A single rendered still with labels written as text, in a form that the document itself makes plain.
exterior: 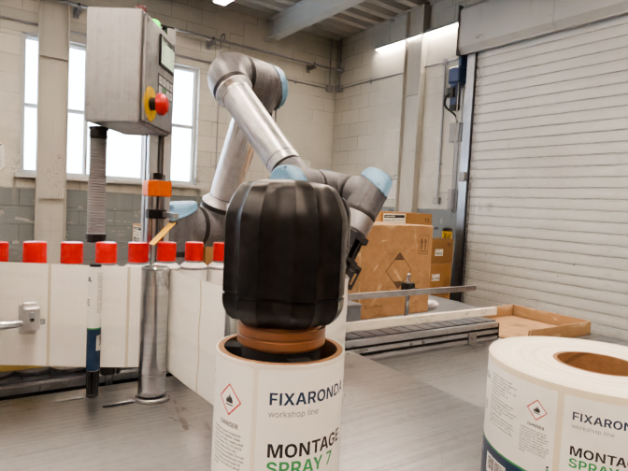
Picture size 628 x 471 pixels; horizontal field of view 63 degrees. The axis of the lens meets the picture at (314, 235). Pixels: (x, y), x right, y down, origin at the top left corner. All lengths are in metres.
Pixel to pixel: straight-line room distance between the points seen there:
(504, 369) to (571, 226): 4.76
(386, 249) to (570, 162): 3.97
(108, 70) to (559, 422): 0.82
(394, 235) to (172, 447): 1.01
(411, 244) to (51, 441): 1.14
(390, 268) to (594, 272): 3.81
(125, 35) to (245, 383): 0.73
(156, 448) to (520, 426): 0.39
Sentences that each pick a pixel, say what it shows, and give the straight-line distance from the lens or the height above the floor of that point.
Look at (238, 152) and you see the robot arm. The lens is 1.41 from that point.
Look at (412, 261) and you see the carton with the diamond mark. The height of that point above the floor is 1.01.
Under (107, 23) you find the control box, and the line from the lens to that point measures 0.98.
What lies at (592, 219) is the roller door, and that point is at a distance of 5.18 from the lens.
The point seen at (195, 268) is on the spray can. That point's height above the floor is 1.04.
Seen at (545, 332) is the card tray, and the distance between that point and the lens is 1.51.
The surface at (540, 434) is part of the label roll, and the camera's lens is 0.51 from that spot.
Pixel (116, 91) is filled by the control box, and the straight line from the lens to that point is 0.94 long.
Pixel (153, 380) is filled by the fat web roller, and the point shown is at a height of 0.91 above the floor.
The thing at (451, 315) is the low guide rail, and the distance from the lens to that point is 1.33.
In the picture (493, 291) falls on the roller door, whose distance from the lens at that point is 5.72.
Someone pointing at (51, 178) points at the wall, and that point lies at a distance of 6.36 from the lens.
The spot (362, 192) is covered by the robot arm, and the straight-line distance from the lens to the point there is 1.11.
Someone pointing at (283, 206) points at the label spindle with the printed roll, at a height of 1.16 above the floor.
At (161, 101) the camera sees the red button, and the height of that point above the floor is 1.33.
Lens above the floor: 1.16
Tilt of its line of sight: 3 degrees down
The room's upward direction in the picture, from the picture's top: 3 degrees clockwise
